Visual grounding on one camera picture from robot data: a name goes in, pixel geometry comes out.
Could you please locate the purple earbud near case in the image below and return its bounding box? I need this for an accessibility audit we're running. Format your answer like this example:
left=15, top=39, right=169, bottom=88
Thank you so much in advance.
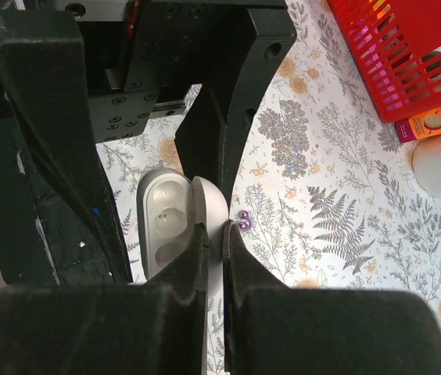
left=237, top=210, right=254, bottom=232

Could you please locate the orange purple carton box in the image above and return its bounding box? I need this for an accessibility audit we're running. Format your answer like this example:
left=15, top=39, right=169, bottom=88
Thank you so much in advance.
left=395, top=106, right=441, bottom=144

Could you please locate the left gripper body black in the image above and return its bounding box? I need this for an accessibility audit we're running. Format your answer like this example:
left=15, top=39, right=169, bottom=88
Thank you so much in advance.
left=0, top=0, right=253, bottom=144

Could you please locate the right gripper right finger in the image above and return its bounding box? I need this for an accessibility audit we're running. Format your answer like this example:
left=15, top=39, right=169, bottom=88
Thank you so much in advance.
left=222, top=222, right=441, bottom=374

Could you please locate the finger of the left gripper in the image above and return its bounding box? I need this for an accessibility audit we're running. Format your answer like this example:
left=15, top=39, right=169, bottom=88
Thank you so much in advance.
left=175, top=7, right=296, bottom=202
left=0, top=9, right=132, bottom=284

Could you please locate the floral patterned table mat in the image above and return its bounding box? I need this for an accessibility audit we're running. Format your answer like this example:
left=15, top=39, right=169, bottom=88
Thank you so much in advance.
left=95, top=0, right=441, bottom=375

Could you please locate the red plastic shopping basket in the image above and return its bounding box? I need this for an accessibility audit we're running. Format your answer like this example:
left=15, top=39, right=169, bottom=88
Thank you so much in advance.
left=328, top=1, right=441, bottom=122

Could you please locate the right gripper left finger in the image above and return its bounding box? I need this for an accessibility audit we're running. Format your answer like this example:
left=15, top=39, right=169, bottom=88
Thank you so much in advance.
left=0, top=224, right=209, bottom=374

